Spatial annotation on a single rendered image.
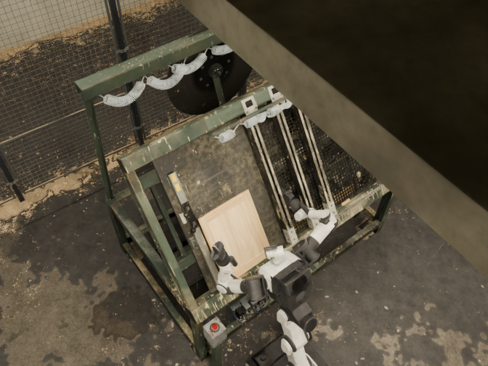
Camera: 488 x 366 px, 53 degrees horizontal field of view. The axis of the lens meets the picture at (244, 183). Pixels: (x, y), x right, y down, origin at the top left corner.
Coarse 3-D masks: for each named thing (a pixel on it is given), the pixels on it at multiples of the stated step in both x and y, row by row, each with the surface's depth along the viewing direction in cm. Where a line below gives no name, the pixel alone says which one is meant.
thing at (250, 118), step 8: (272, 104) 325; (256, 112) 319; (272, 112) 332; (280, 112) 336; (240, 120) 314; (248, 120) 323; (256, 120) 329; (224, 128) 309; (224, 136) 316; (232, 136) 323
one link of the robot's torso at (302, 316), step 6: (300, 306) 326; (306, 306) 327; (288, 312) 328; (294, 312) 324; (300, 312) 325; (306, 312) 326; (294, 318) 324; (300, 318) 324; (306, 318) 323; (312, 318) 323; (300, 324) 324; (306, 324) 321; (312, 324) 324; (306, 330) 323
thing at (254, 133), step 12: (252, 96) 333; (252, 108) 335; (264, 120) 329; (252, 132) 343; (252, 144) 351; (264, 156) 353; (264, 168) 354; (276, 180) 359; (276, 192) 361; (276, 204) 366; (288, 216) 370; (288, 228) 372; (288, 240) 379
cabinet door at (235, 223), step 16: (224, 208) 346; (240, 208) 354; (208, 224) 342; (224, 224) 349; (240, 224) 356; (256, 224) 363; (208, 240) 344; (224, 240) 351; (240, 240) 358; (256, 240) 365; (240, 256) 360; (256, 256) 367; (240, 272) 362
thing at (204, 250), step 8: (168, 176) 320; (176, 176) 321; (176, 192) 323; (184, 200) 327; (200, 232) 337; (200, 240) 338; (200, 248) 340; (208, 256) 344; (208, 264) 345; (216, 272) 349; (216, 280) 350
